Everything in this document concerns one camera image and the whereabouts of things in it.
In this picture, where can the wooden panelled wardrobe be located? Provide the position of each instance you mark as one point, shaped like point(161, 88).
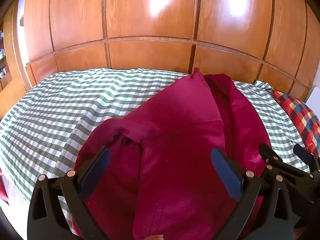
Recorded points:
point(150, 55)

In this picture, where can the multicolour checked pillow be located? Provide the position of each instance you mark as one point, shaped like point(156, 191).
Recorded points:
point(300, 115)

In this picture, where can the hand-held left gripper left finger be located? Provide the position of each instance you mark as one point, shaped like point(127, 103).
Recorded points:
point(96, 173)

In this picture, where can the wooden bookshelf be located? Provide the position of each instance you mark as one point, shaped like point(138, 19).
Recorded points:
point(3, 55)

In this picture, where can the green white checked bedsheet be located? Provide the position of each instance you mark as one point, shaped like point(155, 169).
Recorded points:
point(62, 110)

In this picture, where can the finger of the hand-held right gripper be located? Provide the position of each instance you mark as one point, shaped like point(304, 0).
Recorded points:
point(271, 156)
point(303, 153)

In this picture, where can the crimson red garment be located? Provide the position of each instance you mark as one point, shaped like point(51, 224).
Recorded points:
point(175, 130)

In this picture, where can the white furniture piece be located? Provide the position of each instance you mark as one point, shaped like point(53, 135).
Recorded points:
point(314, 95)

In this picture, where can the person's left hand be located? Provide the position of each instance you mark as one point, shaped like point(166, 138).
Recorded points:
point(154, 237)

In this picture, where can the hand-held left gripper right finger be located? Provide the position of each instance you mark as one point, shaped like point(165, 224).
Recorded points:
point(225, 172)

